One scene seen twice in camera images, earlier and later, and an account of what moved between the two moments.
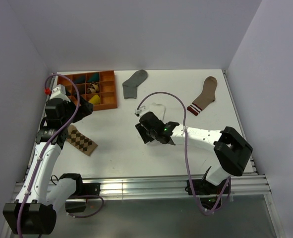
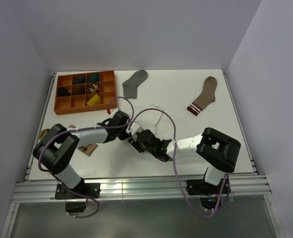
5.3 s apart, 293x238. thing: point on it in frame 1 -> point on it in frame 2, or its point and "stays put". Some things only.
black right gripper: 142,129 -> 136,144
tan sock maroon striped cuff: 207,96 stays put
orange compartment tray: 98,88 stays put
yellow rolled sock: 95,99 stays put
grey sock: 130,86 stays put
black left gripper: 85,109 -> 124,137
